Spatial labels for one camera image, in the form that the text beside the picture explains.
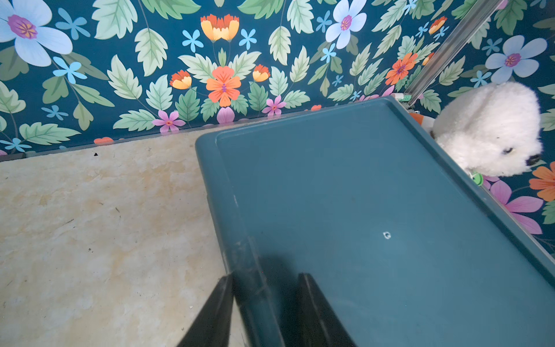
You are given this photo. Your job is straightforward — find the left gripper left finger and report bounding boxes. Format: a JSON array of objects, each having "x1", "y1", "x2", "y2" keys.
[{"x1": 177, "y1": 274, "x2": 234, "y2": 347}]

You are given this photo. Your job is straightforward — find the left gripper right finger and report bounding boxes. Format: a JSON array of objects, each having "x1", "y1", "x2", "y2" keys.
[{"x1": 297, "y1": 273, "x2": 356, "y2": 347}]

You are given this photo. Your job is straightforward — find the white plush dog toy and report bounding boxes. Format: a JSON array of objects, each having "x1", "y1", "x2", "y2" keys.
[{"x1": 430, "y1": 82, "x2": 543, "y2": 176}]

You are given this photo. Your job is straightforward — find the teal drawer cabinet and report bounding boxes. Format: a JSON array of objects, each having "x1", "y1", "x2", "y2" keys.
[{"x1": 195, "y1": 98, "x2": 554, "y2": 346}]

